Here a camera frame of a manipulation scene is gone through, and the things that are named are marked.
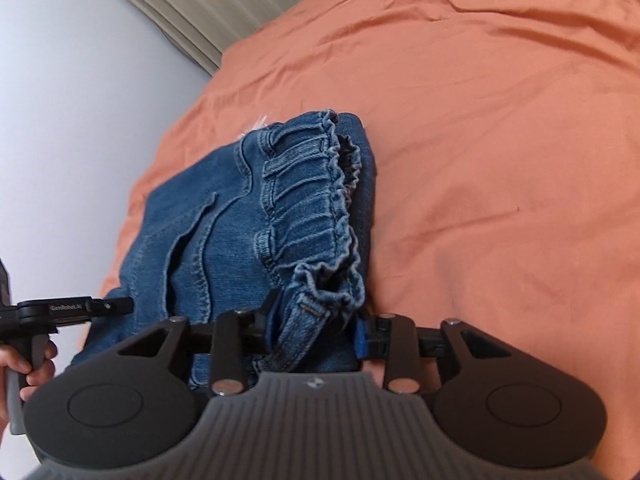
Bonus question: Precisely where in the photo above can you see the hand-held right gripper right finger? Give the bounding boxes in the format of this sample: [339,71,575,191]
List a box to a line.
[352,312,517,395]

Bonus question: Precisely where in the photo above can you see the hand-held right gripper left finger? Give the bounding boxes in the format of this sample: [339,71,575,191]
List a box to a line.
[117,288,282,397]

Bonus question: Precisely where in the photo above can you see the blue denim pants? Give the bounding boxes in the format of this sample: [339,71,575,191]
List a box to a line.
[70,109,381,392]

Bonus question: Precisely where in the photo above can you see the person's left hand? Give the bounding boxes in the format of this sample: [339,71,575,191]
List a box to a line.
[0,342,59,425]

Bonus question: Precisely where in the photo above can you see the orange bed blanket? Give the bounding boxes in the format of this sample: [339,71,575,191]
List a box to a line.
[75,0,640,416]

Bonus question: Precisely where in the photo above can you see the beige pleated curtain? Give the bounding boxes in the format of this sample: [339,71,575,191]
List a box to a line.
[79,0,372,77]

